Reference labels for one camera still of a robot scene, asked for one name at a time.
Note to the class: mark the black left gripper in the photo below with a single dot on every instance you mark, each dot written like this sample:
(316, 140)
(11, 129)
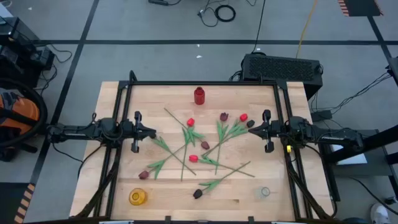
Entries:
(130, 130)

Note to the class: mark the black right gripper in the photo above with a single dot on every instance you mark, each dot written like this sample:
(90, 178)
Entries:
(278, 130)

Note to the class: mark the red artificial tulip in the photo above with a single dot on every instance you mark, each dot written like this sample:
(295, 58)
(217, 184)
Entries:
(190, 122)
(243, 117)
(193, 158)

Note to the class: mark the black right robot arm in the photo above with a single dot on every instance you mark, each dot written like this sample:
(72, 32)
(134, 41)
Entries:
(335, 137)

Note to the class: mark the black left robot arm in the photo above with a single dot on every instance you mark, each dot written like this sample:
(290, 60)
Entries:
(81, 132)

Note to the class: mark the clear glass vase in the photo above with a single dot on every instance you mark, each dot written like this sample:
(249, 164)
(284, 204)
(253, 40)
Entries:
(264, 192)

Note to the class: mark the yellow glass vase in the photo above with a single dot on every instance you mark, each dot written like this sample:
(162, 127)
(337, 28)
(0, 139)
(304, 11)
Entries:
(137, 196)

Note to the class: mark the red vase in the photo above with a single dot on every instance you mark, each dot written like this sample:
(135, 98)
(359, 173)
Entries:
(199, 96)

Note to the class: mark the black mesh computer case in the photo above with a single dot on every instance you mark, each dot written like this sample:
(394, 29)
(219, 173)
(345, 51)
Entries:
(280, 71)

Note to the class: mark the black power brick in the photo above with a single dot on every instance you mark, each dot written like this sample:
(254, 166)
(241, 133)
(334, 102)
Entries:
(320, 115)

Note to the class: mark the white paper sheet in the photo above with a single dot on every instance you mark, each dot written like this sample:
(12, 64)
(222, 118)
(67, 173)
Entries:
(351, 159)

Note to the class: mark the black metal stand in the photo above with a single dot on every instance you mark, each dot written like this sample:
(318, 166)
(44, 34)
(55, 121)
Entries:
(373, 141)

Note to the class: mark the orange vacuum cleaner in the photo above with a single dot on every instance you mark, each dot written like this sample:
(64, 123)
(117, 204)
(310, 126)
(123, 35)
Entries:
(23, 112)

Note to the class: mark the black power strip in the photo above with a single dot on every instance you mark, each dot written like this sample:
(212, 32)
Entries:
(158, 2)

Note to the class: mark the person's shoe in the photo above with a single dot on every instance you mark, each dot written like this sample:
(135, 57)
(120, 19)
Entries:
(380, 214)

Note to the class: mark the small black adapter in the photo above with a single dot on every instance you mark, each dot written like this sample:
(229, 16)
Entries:
(390, 200)

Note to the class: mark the black mat with striped edge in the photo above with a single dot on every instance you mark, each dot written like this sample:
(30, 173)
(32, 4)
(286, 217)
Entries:
(360, 7)
(9, 202)

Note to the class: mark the black equipment stack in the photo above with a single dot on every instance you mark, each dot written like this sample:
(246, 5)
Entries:
(15, 34)

